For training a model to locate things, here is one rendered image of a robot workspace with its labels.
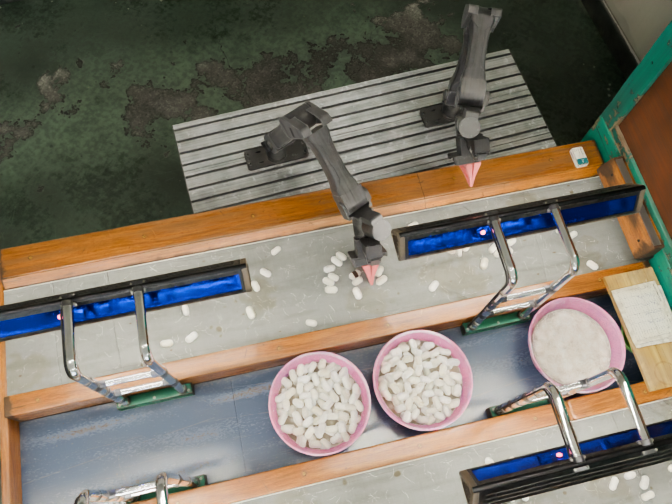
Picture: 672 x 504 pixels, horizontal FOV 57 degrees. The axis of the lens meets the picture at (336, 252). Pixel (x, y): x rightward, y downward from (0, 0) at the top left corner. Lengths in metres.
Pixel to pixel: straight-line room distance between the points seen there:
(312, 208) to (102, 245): 0.61
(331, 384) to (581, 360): 0.70
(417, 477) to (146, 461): 0.71
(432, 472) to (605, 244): 0.85
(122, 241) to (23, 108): 1.46
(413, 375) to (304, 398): 0.30
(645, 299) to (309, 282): 0.95
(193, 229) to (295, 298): 0.36
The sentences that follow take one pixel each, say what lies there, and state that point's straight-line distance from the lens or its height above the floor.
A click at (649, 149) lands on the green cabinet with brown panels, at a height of 0.95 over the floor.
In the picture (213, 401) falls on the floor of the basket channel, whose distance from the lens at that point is 1.77.
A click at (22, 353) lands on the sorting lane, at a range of 1.87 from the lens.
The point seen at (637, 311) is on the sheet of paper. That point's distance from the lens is 1.92.
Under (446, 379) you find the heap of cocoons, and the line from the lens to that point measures 1.72.
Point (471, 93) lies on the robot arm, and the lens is 1.74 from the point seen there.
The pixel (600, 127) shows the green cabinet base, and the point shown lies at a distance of 2.11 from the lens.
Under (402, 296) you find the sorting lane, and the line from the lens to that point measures 1.77.
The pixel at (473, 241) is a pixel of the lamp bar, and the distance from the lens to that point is 1.51.
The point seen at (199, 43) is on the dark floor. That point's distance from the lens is 3.20.
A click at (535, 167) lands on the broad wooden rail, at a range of 2.01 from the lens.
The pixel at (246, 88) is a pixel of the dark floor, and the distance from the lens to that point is 3.01.
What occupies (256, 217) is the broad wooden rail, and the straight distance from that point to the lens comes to 1.82.
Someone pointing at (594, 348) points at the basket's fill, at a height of 0.74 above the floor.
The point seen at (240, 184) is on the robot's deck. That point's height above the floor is 0.67.
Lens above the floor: 2.40
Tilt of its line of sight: 68 degrees down
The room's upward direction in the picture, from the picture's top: 6 degrees clockwise
